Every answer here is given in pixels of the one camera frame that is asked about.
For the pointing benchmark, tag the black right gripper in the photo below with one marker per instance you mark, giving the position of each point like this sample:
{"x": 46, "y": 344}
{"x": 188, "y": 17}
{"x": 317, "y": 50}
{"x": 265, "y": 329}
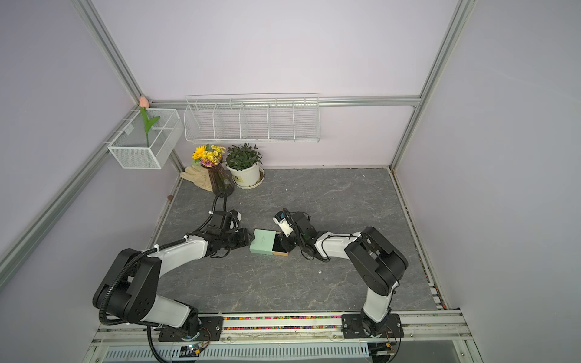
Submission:
{"x": 283, "y": 240}

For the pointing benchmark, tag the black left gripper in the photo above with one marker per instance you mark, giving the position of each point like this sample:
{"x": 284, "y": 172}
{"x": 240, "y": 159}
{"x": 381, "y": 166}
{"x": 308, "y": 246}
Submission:
{"x": 243, "y": 241}

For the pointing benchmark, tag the mint green jewelry box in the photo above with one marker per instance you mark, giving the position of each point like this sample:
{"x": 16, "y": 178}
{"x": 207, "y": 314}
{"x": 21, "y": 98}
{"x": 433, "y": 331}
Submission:
{"x": 269, "y": 243}

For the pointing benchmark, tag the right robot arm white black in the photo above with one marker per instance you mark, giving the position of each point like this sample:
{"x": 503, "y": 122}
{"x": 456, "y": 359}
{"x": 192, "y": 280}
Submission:
{"x": 378, "y": 262}

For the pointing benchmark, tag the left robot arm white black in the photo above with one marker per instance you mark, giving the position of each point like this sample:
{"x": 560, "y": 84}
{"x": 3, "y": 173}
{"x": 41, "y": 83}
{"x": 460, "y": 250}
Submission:
{"x": 129, "y": 292}

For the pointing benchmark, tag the dark glass vase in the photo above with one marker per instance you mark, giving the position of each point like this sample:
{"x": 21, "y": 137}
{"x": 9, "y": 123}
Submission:
{"x": 221, "y": 180}

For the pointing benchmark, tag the white plant pot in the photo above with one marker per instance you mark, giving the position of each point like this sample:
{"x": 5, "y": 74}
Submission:
{"x": 248, "y": 178}

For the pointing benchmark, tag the green potted plant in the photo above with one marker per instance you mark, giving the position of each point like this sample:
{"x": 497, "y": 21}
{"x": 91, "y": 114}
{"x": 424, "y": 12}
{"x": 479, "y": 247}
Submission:
{"x": 241, "y": 157}

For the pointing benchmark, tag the yellow flower bouquet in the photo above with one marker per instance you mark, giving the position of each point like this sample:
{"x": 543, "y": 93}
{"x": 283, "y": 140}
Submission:
{"x": 208, "y": 156}

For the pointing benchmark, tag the white vent grille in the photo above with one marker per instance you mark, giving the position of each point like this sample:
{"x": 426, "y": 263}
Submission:
{"x": 264, "y": 352}

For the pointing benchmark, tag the small white mesh basket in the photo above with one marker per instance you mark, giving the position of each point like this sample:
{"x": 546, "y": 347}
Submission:
{"x": 129, "y": 147}

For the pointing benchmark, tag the pink artificial tulip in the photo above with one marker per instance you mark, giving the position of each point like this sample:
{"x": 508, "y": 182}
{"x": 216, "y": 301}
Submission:
{"x": 148, "y": 122}

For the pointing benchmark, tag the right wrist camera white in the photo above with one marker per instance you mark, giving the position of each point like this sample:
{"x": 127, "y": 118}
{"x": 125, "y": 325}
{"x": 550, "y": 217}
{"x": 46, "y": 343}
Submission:
{"x": 280, "y": 219}

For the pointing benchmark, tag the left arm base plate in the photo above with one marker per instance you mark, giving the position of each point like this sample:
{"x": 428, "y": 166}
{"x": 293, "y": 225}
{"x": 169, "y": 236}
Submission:
{"x": 201, "y": 328}

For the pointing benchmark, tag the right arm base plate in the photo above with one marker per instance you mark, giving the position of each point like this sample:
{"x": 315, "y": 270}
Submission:
{"x": 360, "y": 326}

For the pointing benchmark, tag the long white wire basket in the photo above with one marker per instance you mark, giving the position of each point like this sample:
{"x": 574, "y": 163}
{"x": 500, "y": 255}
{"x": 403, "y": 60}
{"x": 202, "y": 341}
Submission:
{"x": 286, "y": 117}

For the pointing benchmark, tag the aluminium front rail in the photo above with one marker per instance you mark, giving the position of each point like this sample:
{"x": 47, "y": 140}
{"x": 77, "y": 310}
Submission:
{"x": 330, "y": 327}

